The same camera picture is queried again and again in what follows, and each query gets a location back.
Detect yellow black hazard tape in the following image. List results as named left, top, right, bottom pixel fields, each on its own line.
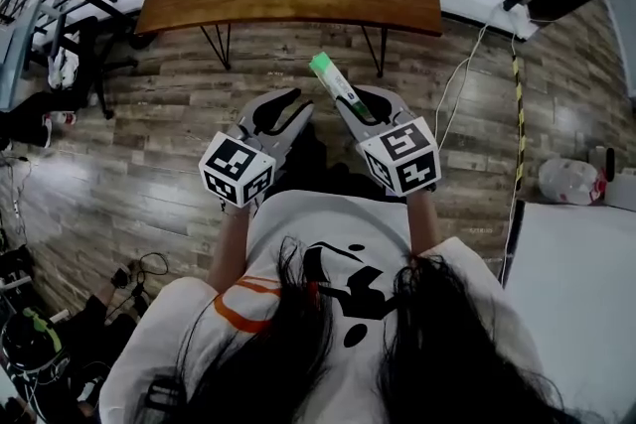
left=511, top=56, right=529, bottom=196

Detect red white shoe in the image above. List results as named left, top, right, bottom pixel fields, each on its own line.
left=42, top=110, right=79, bottom=150

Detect person's black trousers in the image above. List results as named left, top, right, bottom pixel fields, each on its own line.
left=275, top=122, right=390, bottom=203

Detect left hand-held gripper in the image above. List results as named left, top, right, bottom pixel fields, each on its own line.
left=198, top=86, right=316, bottom=210

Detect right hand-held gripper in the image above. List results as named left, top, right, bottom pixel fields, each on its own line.
left=334, top=85, right=442, bottom=199

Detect white plastic bag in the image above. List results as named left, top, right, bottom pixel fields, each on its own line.
left=538, top=157, right=601, bottom=208

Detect person's right forearm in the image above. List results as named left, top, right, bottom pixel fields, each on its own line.
left=403, top=186, right=442, bottom=260

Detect white plastic container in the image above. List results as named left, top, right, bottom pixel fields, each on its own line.
left=602, top=172, right=636, bottom=213

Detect white table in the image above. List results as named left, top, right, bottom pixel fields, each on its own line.
left=500, top=199, right=636, bottom=418

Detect black bottle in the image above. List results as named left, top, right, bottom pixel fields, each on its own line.
left=602, top=146, right=618, bottom=181

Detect white printed t-shirt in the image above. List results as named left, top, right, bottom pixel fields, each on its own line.
left=97, top=188, right=551, bottom=424

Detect black tangled floor cables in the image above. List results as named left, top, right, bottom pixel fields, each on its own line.
left=109, top=251, right=171, bottom=317

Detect white floor cable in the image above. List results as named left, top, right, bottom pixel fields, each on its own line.
left=434, top=0, right=513, bottom=154
left=498, top=27, right=521, bottom=287

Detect green black helmet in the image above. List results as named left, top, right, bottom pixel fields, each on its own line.
left=0, top=306, right=69, bottom=386

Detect person's left forearm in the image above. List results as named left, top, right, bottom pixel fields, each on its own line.
left=206, top=202, right=251, bottom=297

